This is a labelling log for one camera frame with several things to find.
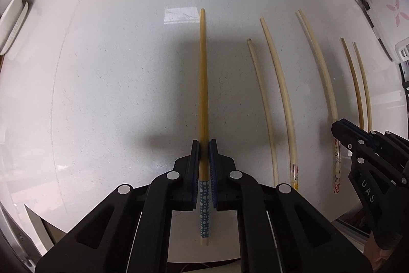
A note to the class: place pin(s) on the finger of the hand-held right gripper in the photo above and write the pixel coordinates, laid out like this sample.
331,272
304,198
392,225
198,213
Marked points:
383,138
350,140

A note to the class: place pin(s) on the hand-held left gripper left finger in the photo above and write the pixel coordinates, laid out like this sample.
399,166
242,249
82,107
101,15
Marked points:
195,183

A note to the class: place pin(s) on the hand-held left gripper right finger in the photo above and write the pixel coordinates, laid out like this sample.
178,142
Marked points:
212,183

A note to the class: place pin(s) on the bamboo chopstick white end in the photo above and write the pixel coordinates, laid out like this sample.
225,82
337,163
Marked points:
364,81

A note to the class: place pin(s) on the bamboo chopstick green printed end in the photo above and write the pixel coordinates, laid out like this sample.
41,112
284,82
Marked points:
354,73

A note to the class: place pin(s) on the bamboo chopstick red patterned end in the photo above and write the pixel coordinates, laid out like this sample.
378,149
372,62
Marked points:
285,94
319,58

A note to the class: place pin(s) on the plain thin bamboo chopstick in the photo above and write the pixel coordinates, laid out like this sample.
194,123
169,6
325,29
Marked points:
267,114

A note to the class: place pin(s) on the bamboo chopstick blue dotted end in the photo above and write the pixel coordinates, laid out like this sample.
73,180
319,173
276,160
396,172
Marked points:
203,84

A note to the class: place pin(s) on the person's right hand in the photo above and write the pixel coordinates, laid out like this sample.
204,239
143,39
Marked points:
379,257

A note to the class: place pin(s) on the white flowered rice cooker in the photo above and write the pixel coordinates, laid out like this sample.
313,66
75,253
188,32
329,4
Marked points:
386,14

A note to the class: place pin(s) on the white plate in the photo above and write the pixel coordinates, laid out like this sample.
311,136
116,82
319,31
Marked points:
23,17

